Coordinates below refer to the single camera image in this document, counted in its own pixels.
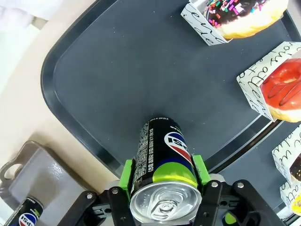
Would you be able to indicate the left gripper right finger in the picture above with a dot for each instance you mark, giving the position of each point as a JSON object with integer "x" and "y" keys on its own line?
{"x": 211, "y": 204}

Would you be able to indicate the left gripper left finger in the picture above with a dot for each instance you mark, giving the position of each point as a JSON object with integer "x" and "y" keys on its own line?
{"x": 105, "y": 212}

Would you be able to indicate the black green Pepsi can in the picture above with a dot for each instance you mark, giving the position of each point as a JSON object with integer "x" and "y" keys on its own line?
{"x": 26, "y": 212}
{"x": 162, "y": 153}

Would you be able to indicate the black plastic tray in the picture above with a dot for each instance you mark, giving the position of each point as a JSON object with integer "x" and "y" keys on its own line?
{"x": 141, "y": 70}
{"x": 254, "y": 169}

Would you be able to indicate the yellow glazed donut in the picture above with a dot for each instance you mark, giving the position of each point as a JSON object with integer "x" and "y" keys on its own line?
{"x": 296, "y": 207}

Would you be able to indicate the chocolate glazed donut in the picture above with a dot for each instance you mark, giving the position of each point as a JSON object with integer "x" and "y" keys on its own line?
{"x": 296, "y": 168}

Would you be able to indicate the red glazed donut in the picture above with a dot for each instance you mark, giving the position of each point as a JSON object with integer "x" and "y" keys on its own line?
{"x": 284, "y": 89}

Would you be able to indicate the chocolate sprinkle donut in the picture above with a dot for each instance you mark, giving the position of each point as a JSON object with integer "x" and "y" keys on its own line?
{"x": 247, "y": 21}

